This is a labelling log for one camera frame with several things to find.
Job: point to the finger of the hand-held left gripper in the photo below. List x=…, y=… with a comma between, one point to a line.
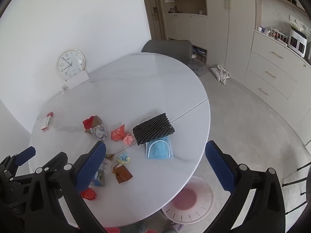
x=24, y=155
x=58, y=159

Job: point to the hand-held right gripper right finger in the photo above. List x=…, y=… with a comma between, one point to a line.
x=220, y=167

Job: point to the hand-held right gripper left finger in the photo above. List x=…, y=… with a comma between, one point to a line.
x=91, y=167

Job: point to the clear plastic wrapper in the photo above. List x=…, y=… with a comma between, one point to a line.
x=108, y=162

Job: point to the brown foil wrapper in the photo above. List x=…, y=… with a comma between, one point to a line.
x=122, y=173

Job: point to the yellow and blue paper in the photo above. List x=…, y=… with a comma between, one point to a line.
x=124, y=157

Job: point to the newspaper ball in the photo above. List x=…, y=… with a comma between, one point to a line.
x=99, y=132

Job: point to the pink translucent plastic bin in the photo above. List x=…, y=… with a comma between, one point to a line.
x=188, y=201

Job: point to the blue face mask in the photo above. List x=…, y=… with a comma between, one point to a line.
x=159, y=151

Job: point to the black foam net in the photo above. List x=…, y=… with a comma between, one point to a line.
x=153, y=131

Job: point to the blue and green packet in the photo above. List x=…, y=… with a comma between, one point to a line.
x=99, y=180

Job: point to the red crumpled paper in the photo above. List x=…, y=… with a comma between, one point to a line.
x=88, y=194

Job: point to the red and white small box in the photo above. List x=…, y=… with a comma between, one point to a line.
x=47, y=121

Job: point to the orange snack packet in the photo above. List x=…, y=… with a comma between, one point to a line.
x=118, y=134

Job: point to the red crumpled wrapper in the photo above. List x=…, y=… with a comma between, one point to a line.
x=88, y=123

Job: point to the pink crumpled paper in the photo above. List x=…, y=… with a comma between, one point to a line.
x=128, y=139

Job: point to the brown paper wrapper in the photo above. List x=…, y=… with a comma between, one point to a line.
x=98, y=120

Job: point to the person's red floral clothing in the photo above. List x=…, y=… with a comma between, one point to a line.
x=111, y=230

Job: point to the black metal rack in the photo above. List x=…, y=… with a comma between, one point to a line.
x=285, y=184

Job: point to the person's grey slipper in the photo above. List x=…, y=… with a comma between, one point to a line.
x=138, y=228
x=173, y=227

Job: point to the white paper card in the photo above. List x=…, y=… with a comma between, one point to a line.
x=77, y=81

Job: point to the white tote bag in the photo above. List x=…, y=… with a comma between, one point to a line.
x=222, y=74

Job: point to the grey patterned floor mat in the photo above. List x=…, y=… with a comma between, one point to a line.
x=198, y=68

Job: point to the blue and white shoe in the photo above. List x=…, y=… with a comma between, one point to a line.
x=199, y=52

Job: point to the beige drawer cabinet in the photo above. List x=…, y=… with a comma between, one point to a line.
x=274, y=63

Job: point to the grey chair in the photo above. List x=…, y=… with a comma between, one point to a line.
x=167, y=49

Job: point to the beige tall wardrobe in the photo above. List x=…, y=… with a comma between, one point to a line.
x=230, y=24

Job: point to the white jar blue lid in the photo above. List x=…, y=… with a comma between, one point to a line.
x=260, y=29

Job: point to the beige open-niche cabinet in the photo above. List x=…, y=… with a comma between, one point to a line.
x=187, y=26

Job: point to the white countertop appliance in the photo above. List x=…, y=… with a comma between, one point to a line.
x=297, y=41

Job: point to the beige door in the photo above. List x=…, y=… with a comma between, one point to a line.
x=151, y=9

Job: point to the white gold-rimmed wall clock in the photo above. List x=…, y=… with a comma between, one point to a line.
x=71, y=64

